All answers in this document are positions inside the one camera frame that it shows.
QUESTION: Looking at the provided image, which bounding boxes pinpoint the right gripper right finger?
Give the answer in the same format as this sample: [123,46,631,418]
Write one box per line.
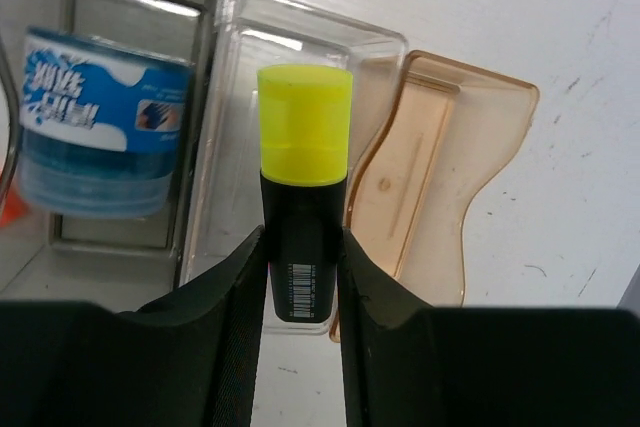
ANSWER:
[338,232,639,426]

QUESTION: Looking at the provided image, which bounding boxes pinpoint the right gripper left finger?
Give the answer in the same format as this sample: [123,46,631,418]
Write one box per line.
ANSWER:
[1,228,267,426]

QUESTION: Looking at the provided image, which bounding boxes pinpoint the blue cleaning gel jar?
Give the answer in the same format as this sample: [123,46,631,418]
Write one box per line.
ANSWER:
[17,27,192,219]

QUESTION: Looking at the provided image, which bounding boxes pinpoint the yellow highlighter marker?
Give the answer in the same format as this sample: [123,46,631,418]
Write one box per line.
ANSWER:
[257,64,353,324]

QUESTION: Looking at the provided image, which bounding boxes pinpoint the orange highlighter marker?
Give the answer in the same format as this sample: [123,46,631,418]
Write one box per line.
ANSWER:
[0,189,30,229]

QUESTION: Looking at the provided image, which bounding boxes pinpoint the amber transparent tray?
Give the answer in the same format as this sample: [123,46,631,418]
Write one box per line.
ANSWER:
[327,49,541,343]

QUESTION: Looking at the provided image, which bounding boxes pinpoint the clear transparent tray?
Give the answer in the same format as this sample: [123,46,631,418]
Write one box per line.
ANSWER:
[178,0,408,335]

